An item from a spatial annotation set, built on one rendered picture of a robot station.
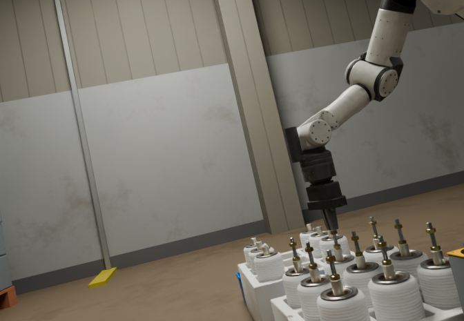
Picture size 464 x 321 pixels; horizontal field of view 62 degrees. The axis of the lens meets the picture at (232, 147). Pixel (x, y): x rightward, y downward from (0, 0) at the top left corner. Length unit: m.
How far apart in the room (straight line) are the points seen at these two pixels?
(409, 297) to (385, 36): 0.67
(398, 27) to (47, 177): 3.07
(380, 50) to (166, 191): 2.62
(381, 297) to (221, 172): 2.75
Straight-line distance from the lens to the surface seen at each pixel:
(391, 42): 1.17
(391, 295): 0.87
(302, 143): 1.06
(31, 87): 3.82
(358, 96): 1.14
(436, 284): 0.93
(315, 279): 0.95
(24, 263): 3.73
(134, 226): 3.51
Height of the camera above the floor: 0.52
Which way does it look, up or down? 5 degrees up
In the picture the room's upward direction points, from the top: 13 degrees counter-clockwise
